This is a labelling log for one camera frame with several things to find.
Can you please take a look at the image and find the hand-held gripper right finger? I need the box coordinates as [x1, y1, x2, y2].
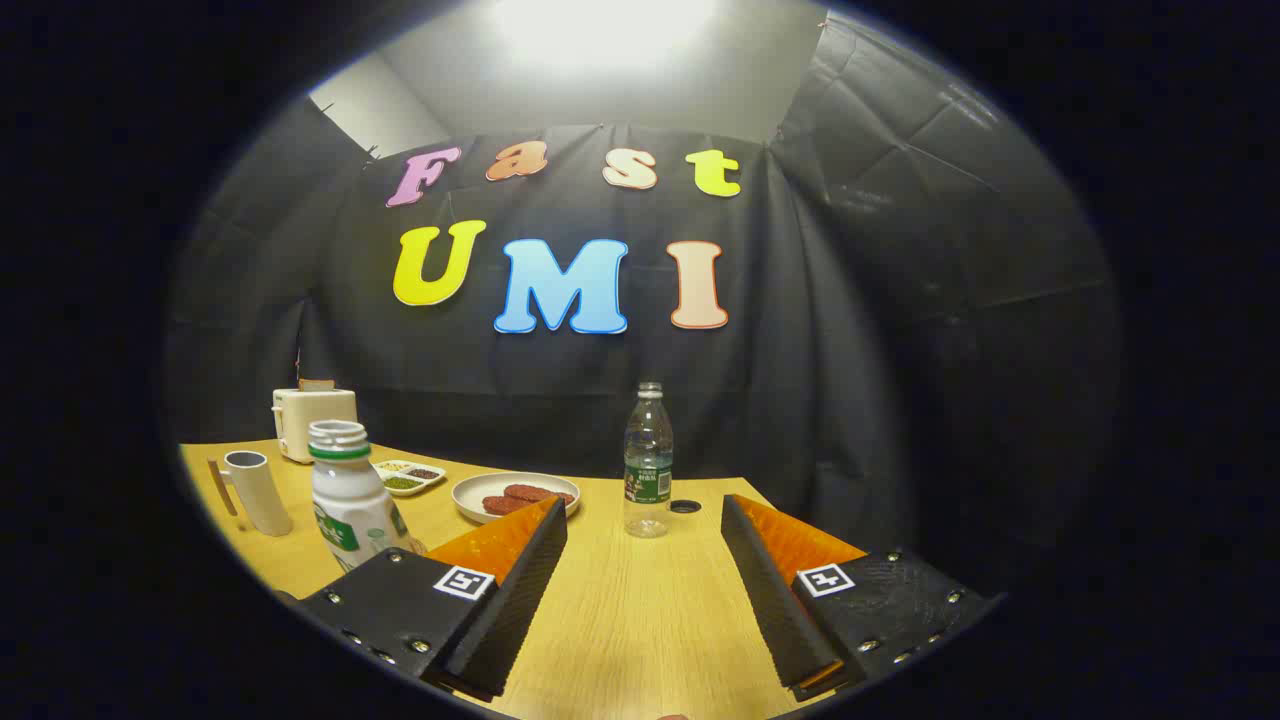
[720, 493, 1001, 703]

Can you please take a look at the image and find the clear plastic water bottle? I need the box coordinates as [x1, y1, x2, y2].
[623, 381, 674, 539]

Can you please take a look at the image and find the white juice bottle green label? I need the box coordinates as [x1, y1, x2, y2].
[307, 420, 416, 574]

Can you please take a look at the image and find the white divided dish with beans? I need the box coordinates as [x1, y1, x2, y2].
[370, 459, 447, 497]

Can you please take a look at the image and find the black backdrop cloth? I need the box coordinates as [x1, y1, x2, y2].
[165, 10, 1121, 601]

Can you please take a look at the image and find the white cup wooden handle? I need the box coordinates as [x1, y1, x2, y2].
[207, 450, 293, 538]

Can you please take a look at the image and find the ceiling light panel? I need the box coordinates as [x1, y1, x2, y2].
[490, 0, 721, 71]

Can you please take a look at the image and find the white round plate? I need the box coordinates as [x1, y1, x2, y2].
[452, 472, 581, 525]

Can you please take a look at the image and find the wooden table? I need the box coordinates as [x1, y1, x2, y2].
[180, 440, 871, 720]

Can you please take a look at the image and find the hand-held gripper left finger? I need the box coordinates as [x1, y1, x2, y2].
[297, 495, 569, 701]

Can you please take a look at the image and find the cream toaster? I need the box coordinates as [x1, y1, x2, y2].
[272, 388, 358, 464]

